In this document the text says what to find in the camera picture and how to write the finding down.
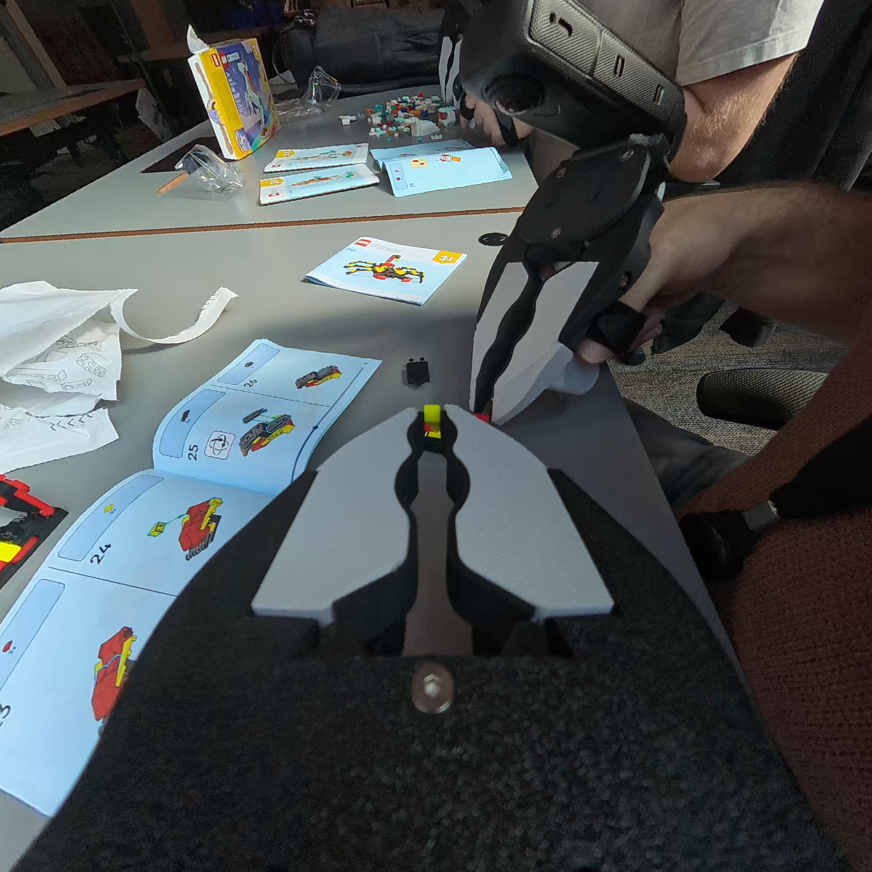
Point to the brown fabric chair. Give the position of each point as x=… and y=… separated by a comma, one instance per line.
x=817, y=613

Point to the pile of small coloured bricks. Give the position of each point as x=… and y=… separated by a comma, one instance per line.
x=409, y=116

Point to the black brick with two studs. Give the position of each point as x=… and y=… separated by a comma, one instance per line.
x=417, y=372

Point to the another person's forearm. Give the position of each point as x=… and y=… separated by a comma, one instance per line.
x=736, y=116

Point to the person's right hand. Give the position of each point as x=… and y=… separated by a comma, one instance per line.
x=667, y=272

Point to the large red black brick model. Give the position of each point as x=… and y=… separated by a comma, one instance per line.
x=24, y=524

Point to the dark bag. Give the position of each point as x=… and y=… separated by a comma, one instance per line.
x=368, y=41

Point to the torn white paper bag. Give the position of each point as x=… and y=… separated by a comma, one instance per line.
x=54, y=354

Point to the clear plastic bag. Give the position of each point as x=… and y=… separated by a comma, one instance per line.
x=211, y=170
x=317, y=92

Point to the open blue instruction booklet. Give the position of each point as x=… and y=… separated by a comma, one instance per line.
x=204, y=477

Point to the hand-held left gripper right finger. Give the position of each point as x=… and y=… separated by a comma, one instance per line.
x=524, y=531

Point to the person's right forearm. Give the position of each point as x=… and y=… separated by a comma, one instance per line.
x=776, y=252

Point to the orange brick separator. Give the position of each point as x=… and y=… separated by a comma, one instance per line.
x=170, y=184

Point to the blue booklet with spider picture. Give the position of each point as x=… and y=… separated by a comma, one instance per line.
x=388, y=269

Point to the wooden table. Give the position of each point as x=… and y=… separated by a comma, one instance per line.
x=68, y=102

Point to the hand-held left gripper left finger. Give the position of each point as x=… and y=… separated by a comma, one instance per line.
x=340, y=531

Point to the yellow toy box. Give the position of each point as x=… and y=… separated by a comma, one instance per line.
x=235, y=95

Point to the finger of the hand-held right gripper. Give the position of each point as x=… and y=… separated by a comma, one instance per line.
x=545, y=320
x=494, y=306

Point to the open pale blue booklet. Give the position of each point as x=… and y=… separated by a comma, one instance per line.
x=443, y=170

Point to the person's grey trouser leg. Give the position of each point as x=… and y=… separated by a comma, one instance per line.
x=681, y=456

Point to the white instruction booklet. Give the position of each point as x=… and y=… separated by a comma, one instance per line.
x=317, y=185
x=317, y=158

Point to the grey desk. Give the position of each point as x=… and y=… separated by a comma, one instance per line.
x=102, y=204
x=272, y=323

